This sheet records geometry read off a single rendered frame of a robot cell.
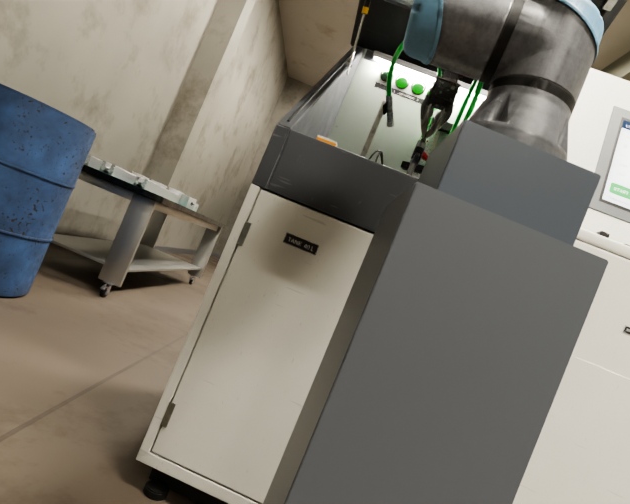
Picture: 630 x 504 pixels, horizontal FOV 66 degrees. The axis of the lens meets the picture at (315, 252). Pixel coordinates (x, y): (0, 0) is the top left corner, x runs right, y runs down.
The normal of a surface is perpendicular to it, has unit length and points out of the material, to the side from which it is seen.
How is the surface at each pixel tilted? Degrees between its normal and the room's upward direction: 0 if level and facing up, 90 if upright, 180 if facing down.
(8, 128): 90
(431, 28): 131
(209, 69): 90
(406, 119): 90
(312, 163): 90
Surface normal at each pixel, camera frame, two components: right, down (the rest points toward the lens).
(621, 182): 0.01, -0.28
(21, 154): 0.59, 0.22
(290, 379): -0.08, -0.06
